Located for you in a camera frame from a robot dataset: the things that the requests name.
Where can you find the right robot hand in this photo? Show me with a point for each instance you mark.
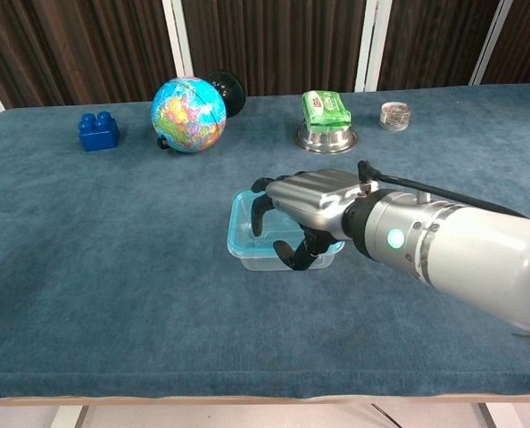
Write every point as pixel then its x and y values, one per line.
pixel 314 200

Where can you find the teal plastic lid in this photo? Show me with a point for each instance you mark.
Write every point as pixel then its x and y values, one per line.
pixel 247 223

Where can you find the stainless steel bowl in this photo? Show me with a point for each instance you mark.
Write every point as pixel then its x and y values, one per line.
pixel 325 139

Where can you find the green wet wipes pack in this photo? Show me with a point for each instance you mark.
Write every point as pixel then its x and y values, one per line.
pixel 326 110

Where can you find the clear round box of clips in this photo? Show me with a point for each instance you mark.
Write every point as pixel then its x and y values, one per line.
pixel 395 117

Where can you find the black globe stand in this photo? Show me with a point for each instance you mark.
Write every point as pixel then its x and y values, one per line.
pixel 229 91

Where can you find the world globe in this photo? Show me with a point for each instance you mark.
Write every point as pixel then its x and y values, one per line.
pixel 188 115

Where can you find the blue table cloth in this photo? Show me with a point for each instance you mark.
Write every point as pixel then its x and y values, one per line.
pixel 113 290

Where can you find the blue toy building block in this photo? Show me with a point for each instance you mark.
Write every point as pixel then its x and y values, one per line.
pixel 98 133

